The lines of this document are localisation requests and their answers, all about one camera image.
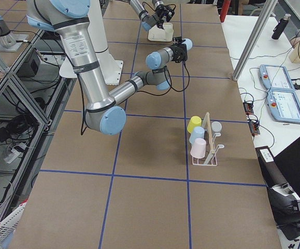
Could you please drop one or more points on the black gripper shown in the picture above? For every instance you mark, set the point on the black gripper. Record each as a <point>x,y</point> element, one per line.
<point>162,12</point>
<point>177,40</point>

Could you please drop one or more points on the pale green plastic cup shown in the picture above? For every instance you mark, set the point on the pale green plastic cup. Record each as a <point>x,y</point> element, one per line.
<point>168,30</point>

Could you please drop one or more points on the yellow plastic cup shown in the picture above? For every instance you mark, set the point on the yellow plastic cup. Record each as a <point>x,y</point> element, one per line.
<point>195,121</point>

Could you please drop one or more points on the grey plastic cup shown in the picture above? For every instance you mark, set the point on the grey plastic cup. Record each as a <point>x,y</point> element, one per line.
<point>216,127</point>

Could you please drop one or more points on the pink plastic cup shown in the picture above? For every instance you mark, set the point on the pink plastic cup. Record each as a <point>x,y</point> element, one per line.
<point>198,149</point>

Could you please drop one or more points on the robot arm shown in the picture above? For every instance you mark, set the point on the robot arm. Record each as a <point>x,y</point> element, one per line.
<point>103,112</point>
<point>147,21</point>

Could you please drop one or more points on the white bear tray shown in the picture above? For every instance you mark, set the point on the white bear tray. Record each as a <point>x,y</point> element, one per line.
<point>156,34</point>

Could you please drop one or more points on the upper teach pendant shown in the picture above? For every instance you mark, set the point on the upper teach pendant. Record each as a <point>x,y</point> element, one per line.
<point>274,76</point>

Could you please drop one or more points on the teach pendant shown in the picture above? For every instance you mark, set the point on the teach pendant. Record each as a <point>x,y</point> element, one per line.
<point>274,76</point>
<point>284,106</point>

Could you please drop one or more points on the black water bottle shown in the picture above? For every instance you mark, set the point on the black water bottle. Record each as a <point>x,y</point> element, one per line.
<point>279,28</point>

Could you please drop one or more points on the lower teach pendant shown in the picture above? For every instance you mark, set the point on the lower teach pendant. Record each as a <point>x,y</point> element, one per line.
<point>284,106</point>

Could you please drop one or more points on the white plastic basket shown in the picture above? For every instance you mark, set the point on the white plastic basket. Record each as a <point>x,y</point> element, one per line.
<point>9,224</point>

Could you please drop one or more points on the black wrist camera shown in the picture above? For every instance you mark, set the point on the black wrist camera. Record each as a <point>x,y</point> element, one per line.
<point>177,40</point>

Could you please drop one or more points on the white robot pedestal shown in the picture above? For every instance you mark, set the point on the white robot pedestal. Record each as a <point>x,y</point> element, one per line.
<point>84,39</point>

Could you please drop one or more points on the grey aluminium post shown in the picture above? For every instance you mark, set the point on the grey aluminium post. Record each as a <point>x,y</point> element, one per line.
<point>254,36</point>

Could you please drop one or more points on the white wire cup rack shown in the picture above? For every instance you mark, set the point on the white wire cup rack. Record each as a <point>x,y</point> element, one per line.
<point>210,158</point>

